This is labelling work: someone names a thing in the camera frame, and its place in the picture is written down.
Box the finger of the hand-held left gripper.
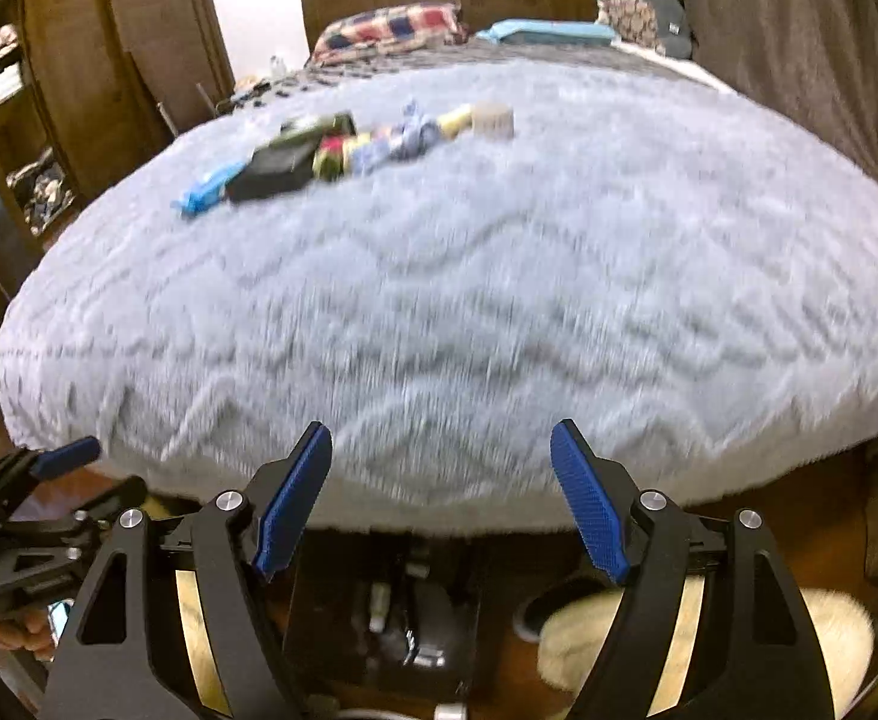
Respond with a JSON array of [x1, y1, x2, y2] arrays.
[[4, 475, 149, 541], [0, 435, 102, 500]]

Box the person's left hand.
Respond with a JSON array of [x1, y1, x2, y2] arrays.
[[0, 604, 61, 665]]

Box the black striped grey blanket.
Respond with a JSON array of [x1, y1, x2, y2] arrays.
[[229, 36, 639, 115]]

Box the red blue plaid pillow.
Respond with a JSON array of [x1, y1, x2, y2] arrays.
[[311, 4, 470, 65]]

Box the white folded clothes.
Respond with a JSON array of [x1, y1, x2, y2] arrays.
[[0, 62, 26, 112]]

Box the dark teal plush toy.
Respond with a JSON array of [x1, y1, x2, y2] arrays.
[[626, 0, 695, 59]]

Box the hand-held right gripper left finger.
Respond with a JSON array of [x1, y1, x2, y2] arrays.
[[37, 422, 332, 720]]

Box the brown curtain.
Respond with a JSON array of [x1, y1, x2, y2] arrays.
[[611, 0, 878, 218]]

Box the cream fluffy slipper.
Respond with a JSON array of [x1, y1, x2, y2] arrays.
[[540, 589, 876, 710]]

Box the light blue pillow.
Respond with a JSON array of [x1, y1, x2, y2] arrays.
[[475, 17, 621, 46]]

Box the light blue wrapper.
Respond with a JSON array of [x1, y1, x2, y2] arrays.
[[344, 131, 396, 177]]

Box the brown patterned cushion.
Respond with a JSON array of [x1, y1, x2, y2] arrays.
[[600, 0, 684, 50]]

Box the red yellow packet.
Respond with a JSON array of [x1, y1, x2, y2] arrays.
[[311, 133, 372, 182]]

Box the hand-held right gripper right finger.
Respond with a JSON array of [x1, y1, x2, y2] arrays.
[[550, 420, 837, 720]]

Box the white bed sheet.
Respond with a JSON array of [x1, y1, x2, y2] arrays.
[[610, 40, 740, 96]]

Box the grey fluffy blanket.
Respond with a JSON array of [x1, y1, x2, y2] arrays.
[[0, 60, 878, 533]]

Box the dark green packet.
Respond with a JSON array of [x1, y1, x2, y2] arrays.
[[280, 111, 356, 147]]

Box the mixed dark clothes pile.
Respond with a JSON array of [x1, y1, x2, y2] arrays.
[[5, 148, 80, 235]]

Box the blue cloth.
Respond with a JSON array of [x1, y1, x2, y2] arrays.
[[170, 161, 248, 217]]

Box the black box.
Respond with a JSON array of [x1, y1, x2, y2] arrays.
[[226, 142, 316, 203]]

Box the brown wooden wardrobe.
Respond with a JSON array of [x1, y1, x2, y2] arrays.
[[0, 0, 237, 301]]

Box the beige paper roll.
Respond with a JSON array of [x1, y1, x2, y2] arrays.
[[470, 101, 516, 142]]

